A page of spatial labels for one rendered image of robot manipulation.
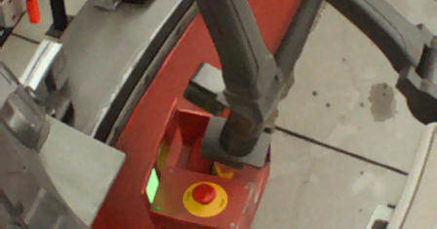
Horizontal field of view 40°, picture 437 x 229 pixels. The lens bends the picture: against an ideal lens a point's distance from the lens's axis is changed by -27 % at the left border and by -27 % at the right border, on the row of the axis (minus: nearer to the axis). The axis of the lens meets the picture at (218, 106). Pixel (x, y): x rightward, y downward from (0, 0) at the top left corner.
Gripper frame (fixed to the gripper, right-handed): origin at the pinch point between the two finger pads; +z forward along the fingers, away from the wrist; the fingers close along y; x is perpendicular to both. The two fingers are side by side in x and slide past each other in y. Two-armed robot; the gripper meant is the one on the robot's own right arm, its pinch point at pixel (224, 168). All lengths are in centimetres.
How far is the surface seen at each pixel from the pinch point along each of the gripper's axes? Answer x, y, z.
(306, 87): -77, -21, 71
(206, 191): 9.4, 2.0, -6.8
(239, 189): 6.2, -3.1, -5.1
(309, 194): -39, -31, 68
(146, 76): -11.2, 17.8, -1.3
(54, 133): 17.1, 28.2, -19.0
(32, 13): 8, 38, -36
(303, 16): -103, -15, 67
